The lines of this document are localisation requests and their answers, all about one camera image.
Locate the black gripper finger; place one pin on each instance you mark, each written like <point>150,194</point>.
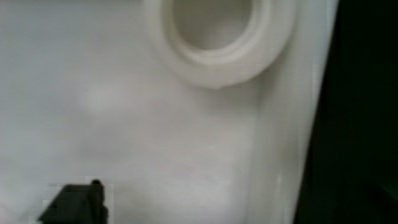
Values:
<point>77,206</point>

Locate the white square table top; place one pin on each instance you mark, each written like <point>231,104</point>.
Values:
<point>159,96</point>

